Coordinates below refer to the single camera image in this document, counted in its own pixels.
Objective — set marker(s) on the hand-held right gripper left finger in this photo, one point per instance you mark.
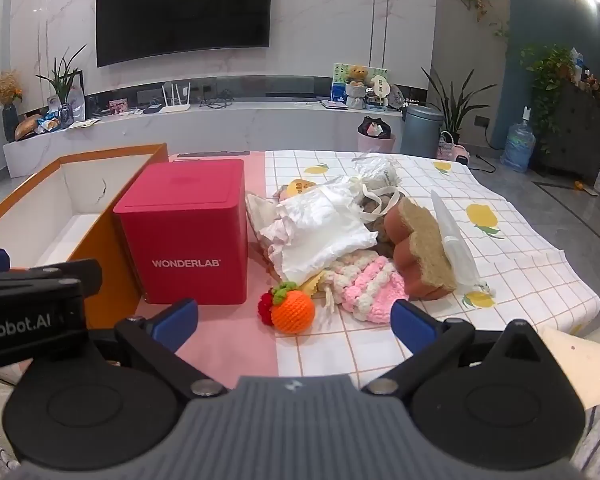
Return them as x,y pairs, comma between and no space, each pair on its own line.
177,320

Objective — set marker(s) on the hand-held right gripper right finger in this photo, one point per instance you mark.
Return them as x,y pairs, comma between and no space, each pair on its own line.
410,322

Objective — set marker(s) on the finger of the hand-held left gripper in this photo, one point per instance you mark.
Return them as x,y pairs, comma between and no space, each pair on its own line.
55,275

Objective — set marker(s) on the orange-rimmed white storage box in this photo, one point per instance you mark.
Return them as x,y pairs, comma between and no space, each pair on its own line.
45,210

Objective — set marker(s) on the brown loofah sponge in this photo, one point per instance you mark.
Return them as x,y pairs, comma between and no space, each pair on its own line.
420,240

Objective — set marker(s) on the crocheted orange strawberry charm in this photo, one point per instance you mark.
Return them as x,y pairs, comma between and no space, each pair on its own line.
292,312

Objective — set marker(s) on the yellow-label snack packet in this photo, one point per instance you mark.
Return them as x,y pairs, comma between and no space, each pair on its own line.
300,187

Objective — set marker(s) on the pink white crocheted hat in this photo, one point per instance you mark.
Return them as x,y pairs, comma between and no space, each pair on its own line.
370,285

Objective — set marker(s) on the clear plastic sleeve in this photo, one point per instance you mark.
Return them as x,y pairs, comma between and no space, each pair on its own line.
452,245

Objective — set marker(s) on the red square box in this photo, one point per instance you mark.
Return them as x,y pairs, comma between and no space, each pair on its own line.
180,220

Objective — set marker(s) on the brown fabric item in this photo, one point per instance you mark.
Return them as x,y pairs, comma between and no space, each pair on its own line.
380,225

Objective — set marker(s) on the yellow felt piece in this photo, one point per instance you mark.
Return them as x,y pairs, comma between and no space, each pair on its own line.
312,285

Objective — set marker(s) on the white ruffled cloth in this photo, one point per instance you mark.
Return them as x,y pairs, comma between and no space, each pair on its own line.
320,230

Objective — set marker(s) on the clear plastic bag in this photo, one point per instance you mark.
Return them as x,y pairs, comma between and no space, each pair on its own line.
380,170

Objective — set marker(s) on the beige dotted cloth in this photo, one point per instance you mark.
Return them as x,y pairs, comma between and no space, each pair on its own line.
580,365

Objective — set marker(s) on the small pink appliance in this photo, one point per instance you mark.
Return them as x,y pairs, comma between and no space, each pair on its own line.
452,150

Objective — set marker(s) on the pink trash can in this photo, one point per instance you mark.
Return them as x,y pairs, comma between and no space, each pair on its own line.
375,140

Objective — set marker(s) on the grey trash can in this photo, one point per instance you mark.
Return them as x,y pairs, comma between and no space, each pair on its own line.
422,132

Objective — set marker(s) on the vase with dried flowers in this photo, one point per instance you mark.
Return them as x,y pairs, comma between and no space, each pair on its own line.
7,90

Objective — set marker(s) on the long-leaf potted plant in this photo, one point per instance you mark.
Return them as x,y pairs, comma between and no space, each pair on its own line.
62,77

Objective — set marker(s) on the white router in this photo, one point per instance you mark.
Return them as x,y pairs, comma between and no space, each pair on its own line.
174,107

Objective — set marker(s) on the blue water bottle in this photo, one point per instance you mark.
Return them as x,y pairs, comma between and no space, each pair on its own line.
517,145

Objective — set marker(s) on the tall-leaf floor plant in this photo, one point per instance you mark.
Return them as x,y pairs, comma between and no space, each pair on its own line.
455,105

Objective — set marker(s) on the dark cabinet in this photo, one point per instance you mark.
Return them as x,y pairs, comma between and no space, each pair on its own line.
575,135

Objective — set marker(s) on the teddy bear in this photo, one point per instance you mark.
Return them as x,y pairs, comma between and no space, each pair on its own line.
358,75

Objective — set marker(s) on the trailing green pothos plant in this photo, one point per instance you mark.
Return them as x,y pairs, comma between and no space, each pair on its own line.
547,72

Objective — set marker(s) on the pink photo frame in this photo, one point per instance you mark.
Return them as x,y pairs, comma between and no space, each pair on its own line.
118,106

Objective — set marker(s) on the black wall television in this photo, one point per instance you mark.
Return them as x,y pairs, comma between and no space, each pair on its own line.
180,10

